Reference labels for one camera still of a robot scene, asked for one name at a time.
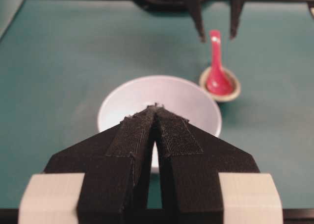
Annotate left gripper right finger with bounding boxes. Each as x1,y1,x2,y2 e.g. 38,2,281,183
154,107,283,224

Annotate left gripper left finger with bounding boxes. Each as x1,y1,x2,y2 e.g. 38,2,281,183
18,106,156,224

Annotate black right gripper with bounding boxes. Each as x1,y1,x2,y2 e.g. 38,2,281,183
134,0,246,43

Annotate red plastic spoon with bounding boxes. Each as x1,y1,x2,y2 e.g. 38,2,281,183
206,30,233,96

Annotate white round bowl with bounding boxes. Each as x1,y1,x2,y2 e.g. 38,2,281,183
97,75,223,174

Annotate crackle glazed teardrop dish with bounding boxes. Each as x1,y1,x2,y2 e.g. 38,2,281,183
199,67,241,103

